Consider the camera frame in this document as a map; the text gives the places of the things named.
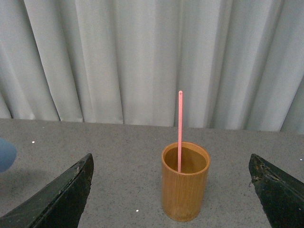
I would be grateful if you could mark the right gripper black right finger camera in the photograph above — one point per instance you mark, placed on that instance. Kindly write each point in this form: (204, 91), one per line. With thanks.
(280, 194)

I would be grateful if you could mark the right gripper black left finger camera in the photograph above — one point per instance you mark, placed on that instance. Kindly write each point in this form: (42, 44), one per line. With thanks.
(59, 204)

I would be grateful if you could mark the light blue plastic cup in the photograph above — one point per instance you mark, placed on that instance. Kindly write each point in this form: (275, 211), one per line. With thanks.
(8, 154)

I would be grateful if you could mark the pink chopstick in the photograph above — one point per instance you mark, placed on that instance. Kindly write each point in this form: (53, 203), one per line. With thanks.
(180, 106)

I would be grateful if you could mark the white pleated curtain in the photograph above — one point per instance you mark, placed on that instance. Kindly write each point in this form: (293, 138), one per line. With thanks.
(239, 63)

